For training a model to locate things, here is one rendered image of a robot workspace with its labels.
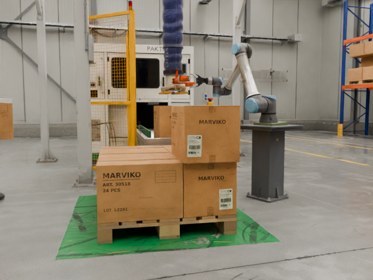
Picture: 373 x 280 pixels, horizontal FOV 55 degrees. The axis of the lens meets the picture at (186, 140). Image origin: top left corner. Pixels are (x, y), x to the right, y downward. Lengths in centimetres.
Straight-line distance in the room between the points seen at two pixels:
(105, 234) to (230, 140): 108
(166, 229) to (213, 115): 87
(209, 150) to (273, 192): 139
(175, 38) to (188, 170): 197
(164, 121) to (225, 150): 143
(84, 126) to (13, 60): 839
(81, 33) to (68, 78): 802
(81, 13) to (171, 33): 110
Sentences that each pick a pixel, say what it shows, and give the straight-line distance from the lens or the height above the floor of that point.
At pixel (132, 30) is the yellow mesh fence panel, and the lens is 459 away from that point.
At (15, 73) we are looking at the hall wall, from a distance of 1263.
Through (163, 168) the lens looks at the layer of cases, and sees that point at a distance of 252.
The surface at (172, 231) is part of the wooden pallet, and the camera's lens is 265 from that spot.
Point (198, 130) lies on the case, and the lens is 248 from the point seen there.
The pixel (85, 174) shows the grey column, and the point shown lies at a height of 13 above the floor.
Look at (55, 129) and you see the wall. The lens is 1235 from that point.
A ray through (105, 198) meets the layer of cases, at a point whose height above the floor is 32.
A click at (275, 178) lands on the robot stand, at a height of 22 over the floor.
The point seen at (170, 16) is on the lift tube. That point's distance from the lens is 418.
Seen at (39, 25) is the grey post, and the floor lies 229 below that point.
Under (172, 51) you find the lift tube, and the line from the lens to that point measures 413.
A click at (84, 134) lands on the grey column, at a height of 61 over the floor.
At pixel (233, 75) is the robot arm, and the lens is 400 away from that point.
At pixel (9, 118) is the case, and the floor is 82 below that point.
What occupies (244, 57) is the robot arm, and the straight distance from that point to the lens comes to 371.
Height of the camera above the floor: 93
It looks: 5 degrees down
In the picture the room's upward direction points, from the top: straight up
